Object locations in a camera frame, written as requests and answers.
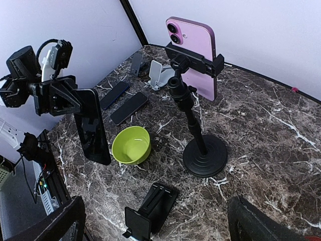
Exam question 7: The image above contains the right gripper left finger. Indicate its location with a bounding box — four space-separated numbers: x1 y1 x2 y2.
8 196 86 240

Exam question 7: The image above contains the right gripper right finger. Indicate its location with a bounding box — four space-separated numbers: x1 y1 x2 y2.
228 196 311 240

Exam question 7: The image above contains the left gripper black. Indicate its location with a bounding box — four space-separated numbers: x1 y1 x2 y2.
32 75 81 116

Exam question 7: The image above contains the large black phone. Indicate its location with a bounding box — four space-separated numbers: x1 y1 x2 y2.
74 89 111 166

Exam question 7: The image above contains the dark blue phone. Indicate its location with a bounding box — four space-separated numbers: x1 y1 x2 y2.
100 81 130 110

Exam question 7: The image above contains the purple edged phone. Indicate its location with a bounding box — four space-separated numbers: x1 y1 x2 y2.
110 92 148 126

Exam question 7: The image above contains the grey small phone stand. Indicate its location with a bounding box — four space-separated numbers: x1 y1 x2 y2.
130 53 144 77

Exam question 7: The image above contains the white folding phone stand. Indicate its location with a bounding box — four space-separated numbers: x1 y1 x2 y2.
148 60 175 91

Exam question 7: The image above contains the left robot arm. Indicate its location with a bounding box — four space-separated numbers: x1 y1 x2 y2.
1 41 82 116

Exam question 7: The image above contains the black tall phone stand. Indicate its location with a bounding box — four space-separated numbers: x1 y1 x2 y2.
165 43 228 178

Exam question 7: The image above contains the black folding phone stand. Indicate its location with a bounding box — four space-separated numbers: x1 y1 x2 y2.
122 183 179 240

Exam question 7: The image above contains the pink phone on tall stand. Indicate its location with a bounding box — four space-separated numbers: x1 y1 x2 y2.
166 17 217 101

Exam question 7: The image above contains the red bowl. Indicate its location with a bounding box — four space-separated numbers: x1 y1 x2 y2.
304 235 321 241

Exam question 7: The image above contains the green bowl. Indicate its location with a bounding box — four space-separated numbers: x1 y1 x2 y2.
112 126 151 165

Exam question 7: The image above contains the small red object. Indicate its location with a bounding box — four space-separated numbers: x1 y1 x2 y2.
291 87 299 93

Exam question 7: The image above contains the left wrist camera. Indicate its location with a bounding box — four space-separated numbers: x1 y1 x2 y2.
36 39 73 82

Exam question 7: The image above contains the black front rail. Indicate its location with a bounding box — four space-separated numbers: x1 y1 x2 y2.
38 130 70 215

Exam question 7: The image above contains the left black corner post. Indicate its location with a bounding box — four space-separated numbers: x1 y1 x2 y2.
120 0 149 46

